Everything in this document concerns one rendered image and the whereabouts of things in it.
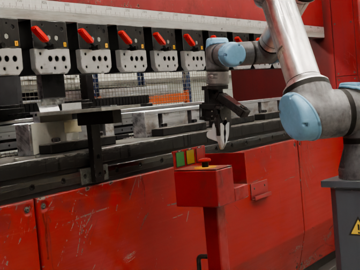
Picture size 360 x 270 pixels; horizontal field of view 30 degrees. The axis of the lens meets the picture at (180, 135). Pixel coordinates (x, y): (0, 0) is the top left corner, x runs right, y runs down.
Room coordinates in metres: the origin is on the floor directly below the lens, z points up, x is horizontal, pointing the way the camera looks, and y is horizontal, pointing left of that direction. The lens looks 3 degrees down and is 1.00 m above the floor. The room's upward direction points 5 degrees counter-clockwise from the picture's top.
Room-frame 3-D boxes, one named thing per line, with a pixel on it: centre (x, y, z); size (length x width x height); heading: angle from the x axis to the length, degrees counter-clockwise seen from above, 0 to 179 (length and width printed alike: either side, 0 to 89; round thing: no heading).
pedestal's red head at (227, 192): (2.19, -0.09, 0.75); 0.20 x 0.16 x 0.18; 147
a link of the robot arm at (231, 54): (2.12, -0.19, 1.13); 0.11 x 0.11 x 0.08; 17
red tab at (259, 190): (2.88, -0.33, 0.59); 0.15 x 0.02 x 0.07; 145
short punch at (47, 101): (2.14, 0.39, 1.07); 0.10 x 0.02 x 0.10; 145
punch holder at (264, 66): (3.26, -0.40, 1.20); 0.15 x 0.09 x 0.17; 145
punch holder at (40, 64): (2.11, 0.40, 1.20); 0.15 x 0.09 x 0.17; 145
